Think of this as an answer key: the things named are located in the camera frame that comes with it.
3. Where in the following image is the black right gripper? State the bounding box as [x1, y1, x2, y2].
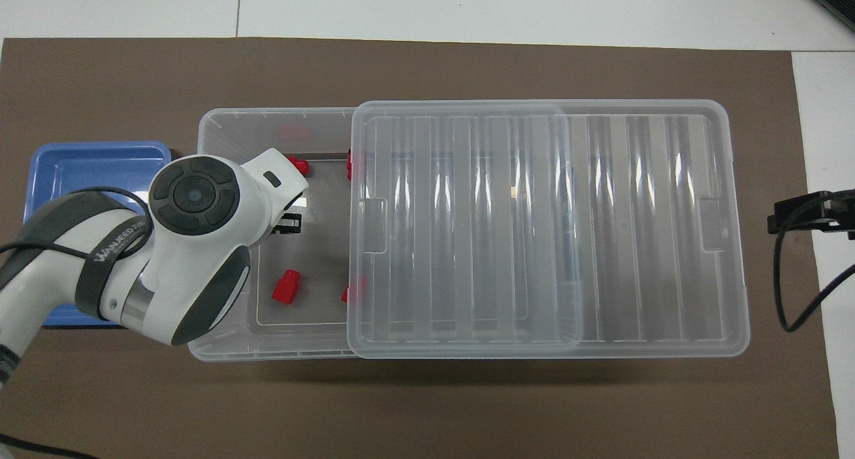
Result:
[768, 188, 855, 239]

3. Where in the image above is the clear ribbed plastic lid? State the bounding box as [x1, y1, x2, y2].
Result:
[347, 99, 751, 360]

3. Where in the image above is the clear plastic storage box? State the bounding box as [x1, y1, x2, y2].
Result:
[186, 107, 583, 363]

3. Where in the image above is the blue plastic tray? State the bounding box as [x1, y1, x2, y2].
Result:
[23, 141, 172, 329]

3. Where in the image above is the brown table mat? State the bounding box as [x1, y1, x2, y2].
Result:
[0, 37, 840, 459]

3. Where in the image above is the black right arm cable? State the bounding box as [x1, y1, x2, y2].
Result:
[773, 190, 855, 333]

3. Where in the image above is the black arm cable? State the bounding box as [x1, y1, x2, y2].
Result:
[0, 187, 156, 459]
[773, 190, 855, 333]

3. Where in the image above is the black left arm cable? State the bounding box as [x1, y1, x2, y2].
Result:
[0, 187, 156, 459]

